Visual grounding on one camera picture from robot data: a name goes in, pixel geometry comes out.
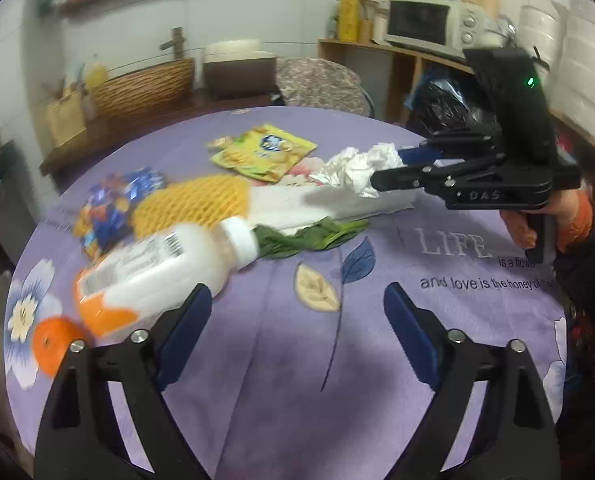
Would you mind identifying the white tissue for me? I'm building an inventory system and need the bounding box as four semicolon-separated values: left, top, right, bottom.
311;143;405;198

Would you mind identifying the orange mandarin fruit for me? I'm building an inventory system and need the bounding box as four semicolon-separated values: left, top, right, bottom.
32;316;90;378

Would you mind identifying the green vegetable leaf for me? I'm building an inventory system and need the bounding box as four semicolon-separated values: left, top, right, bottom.
254;217;369;259

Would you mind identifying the yellow snack packet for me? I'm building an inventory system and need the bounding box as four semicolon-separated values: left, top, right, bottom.
207;124;318;184

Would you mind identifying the white paper towel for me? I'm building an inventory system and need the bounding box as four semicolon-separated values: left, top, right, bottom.
247;185;418;233

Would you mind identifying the white orange plastic bottle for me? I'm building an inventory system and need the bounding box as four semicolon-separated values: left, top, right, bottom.
74;217;259;338

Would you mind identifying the yellow foam fruit net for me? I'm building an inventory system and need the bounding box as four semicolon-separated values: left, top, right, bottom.
131;174;250;240

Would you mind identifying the blue snack packet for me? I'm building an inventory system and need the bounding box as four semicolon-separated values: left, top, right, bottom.
73;167;168;260

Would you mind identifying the person's right hand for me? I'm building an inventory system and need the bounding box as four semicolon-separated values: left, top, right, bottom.
500;190;593;252

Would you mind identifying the black garbage bag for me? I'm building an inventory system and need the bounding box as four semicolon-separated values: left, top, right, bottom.
405;66;497;138

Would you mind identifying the stack of white bowls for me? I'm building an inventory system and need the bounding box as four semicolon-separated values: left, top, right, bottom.
518;0;595;140

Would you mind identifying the white microwave oven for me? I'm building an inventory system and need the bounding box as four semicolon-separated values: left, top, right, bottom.
385;0;489;58

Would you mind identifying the floral covered chair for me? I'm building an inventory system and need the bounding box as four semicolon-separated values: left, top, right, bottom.
276;58;375;118

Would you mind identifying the yellow roll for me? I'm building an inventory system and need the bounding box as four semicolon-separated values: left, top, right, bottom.
337;0;360;42

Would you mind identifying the brown plastic tub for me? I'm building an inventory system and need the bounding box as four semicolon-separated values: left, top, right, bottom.
203;39;278;99

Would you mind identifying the purple floral tablecloth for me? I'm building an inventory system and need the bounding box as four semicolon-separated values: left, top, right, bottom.
3;107;567;479

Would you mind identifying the woven basket sink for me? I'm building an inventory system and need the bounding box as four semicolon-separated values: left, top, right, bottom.
92;58;195;117

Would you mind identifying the wooden faucet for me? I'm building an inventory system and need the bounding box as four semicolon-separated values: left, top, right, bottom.
160;27;186;61

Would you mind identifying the chopstick holder box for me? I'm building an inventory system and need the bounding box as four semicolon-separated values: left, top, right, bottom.
46;91;86;148

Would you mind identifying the yellow soap bottle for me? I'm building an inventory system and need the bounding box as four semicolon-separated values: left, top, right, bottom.
84;54;108;93

